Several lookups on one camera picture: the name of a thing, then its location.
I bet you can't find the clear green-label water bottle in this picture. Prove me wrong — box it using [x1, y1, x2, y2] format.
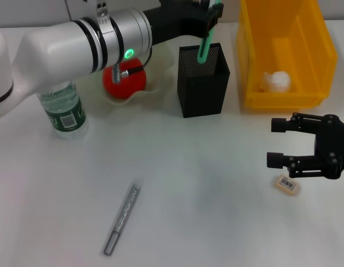
[37, 82, 88, 140]

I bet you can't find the orange fruit with stem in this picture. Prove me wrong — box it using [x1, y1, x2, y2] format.
[102, 57, 147, 100]

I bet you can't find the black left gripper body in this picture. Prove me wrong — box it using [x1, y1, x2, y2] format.
[142, 0, 211, 46]

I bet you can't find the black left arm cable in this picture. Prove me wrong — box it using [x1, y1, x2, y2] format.
[127, 47, 153, 75]

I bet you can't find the grey silver marker pen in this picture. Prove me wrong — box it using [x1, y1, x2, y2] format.
[102, 182, 142, 256]

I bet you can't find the mint green utility knife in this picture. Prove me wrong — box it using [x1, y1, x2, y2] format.
[196, 0, 220, 65]

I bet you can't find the yellow plastic storage bin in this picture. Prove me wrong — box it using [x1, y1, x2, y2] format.
[236, 0, 339, 110]

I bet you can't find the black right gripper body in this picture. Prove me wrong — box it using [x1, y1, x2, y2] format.
[314, 113, 344, 180]

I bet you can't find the beige eraser with barcode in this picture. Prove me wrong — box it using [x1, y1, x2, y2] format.
[272, 174, 300, 197]

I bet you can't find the white paper ball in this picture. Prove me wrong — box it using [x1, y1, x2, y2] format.
[260, 71, 292, 93]

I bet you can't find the black mesh pen holder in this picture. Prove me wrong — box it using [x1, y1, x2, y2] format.
[177, 42, 231, 118]

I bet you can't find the translucent green wavy fruit plate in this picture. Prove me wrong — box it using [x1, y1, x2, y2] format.
[74, 41, 175, 106]

